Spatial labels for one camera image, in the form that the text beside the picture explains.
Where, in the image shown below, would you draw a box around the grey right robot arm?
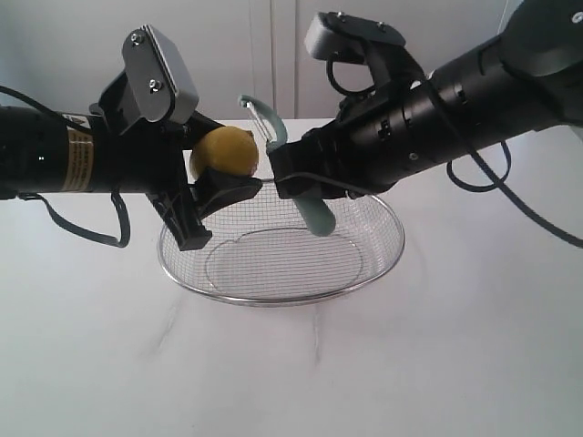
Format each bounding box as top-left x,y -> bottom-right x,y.
269,1 -> 582,199

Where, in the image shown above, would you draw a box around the oval wire mesh basket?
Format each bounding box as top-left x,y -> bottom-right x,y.
158,180 -> 405,307

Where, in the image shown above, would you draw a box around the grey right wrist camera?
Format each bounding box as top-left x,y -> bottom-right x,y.
304,12 -> 405,61

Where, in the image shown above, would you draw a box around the teal handled peeler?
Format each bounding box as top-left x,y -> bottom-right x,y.
238,95 -> 336,237

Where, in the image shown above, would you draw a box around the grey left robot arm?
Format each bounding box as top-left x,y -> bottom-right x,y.
1,86 -> 263,251

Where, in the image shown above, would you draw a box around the white cabinet doors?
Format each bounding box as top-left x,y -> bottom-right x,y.
1,0 -> 517,119

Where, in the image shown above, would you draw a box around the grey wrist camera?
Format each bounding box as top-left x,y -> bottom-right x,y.
122,24 -> 199,124
304,12 -> 405,61

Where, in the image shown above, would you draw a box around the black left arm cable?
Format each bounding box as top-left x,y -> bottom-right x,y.
0,85 -> 133,249

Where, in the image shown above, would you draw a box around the yellow lemon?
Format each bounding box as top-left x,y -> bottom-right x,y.
189,126 -> 259,178

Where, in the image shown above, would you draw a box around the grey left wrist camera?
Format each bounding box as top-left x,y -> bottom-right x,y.
122,24 -> 199,124

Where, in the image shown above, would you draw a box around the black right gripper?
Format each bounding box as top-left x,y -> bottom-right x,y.
268,43 -> 465,199

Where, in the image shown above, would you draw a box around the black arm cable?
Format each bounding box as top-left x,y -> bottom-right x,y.
325,52 -> 583,249
0,85 -> 133,249

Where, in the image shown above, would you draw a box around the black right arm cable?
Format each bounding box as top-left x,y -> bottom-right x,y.
325,52 -> 583,249

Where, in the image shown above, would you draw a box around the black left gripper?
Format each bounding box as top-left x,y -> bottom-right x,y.
87,73 -> 262,251

